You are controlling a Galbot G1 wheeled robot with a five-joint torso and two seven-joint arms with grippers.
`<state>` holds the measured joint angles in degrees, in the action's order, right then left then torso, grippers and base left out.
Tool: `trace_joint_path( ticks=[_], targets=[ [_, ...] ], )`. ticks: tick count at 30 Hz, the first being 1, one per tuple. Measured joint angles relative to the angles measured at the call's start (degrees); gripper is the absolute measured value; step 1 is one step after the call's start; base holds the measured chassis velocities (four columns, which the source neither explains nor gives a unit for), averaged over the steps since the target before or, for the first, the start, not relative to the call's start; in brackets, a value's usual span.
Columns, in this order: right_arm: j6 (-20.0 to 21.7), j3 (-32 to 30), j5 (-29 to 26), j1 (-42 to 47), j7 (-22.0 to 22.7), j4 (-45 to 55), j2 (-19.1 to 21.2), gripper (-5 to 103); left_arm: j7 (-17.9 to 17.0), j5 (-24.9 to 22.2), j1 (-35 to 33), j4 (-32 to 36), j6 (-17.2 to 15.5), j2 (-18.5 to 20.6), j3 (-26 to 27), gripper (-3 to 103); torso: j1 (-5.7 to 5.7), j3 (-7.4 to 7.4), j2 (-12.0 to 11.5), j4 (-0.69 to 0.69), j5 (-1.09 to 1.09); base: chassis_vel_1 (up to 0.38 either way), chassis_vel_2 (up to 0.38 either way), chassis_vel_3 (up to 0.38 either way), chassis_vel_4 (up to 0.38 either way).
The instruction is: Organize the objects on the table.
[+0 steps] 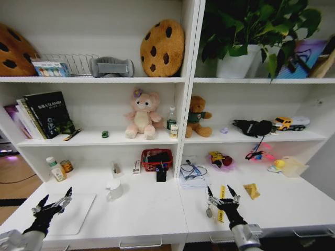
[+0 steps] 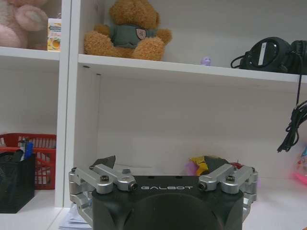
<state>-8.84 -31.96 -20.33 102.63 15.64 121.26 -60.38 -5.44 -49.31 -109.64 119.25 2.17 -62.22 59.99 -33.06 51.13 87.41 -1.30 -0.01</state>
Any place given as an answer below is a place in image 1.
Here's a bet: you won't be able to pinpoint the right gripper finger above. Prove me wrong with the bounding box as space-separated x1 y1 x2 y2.
227 184 241 204
207 186 224 209

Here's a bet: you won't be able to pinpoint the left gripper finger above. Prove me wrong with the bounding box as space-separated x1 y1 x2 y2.
53 186 73 209
31 194 50 215

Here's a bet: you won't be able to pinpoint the yellow printed strip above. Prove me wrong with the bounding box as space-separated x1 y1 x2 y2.
217 185 227 224

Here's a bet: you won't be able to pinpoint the white flat mat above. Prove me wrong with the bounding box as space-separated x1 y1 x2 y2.
38 193 97 236

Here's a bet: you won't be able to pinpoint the yellow crumpled wrapper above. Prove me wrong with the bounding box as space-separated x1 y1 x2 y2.
243 183 261 200

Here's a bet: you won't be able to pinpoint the pale yellow bottle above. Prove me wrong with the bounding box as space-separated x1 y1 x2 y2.
50 166 68 182

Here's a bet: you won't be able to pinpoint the orange can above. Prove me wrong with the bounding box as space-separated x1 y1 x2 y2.
60 159 74 174

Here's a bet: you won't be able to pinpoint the white bottle green label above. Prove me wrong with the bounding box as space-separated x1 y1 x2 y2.
46 156 60 171

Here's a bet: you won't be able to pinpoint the yellow snack packet red toy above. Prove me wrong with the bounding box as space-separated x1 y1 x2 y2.
208 151 236 171

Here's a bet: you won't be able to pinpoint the black glasses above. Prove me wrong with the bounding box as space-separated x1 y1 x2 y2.
244 150 264 161

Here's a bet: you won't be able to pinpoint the white mug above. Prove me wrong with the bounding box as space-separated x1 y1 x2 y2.
105 179 124 201

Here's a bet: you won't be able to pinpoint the yellow rubber duck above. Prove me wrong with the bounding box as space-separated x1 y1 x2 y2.
267 159 286 174

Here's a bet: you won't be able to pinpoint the pink toy pieces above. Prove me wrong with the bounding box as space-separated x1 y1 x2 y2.
252 142 276 162

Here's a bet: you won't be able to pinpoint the black box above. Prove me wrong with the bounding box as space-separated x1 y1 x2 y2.
156 168 168 183

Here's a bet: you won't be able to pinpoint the small clear box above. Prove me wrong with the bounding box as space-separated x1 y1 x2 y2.
110 161 123 179

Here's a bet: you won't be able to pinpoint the clear plastic container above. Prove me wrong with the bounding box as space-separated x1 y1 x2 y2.
281 156 310 178

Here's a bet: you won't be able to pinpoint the brown pen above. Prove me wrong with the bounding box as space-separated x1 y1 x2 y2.
62 128 83 142

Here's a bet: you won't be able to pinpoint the black cap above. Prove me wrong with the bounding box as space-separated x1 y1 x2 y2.
232 119 273 139

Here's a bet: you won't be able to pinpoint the red plastic basket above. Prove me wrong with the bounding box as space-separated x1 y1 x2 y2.
140 149 174 173

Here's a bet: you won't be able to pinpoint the brown teddy bear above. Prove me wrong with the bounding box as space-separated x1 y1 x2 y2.
185 95 214 139

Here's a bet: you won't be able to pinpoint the black hardcover book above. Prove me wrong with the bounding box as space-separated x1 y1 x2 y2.
23 91 76 140

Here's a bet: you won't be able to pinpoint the yellow toy truck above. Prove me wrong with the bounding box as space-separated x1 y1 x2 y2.
273 116 311 132

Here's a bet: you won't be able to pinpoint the clear water bottle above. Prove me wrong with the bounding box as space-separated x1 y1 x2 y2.
166 105 177 131

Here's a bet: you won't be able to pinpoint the white shelf unit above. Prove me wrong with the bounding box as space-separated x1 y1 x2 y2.
0 0 335 251

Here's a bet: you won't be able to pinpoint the pink plush toy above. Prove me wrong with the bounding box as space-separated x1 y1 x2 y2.
123 87 165 140

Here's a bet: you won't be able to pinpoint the white plant pot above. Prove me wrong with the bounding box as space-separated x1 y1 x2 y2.
216 44 262 79

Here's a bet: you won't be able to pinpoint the pastel printed box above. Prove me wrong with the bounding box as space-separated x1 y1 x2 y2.
30 58 71 77

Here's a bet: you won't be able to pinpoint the grey neck pillow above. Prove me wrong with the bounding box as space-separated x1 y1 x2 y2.
89 56 135 78

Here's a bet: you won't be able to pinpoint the blue purple picture book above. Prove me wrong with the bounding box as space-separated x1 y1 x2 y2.
275 39 328 79

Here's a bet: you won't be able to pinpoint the chocolate chip cookie pillow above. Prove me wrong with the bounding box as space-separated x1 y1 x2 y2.
139 19 186 78
0 22 38 77

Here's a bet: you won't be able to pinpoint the green leafy plant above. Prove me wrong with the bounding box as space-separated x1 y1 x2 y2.
199 0 323 81

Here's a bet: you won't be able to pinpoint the silver drawer handle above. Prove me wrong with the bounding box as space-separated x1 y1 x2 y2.
292 226 335 239
208 234 235 244
118 236 163 249

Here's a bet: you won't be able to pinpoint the bagged blue cable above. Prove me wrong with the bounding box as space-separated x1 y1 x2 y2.
179 156 209 188

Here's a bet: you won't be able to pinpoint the silver wire rack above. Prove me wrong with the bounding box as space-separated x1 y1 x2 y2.
38 53 101 77

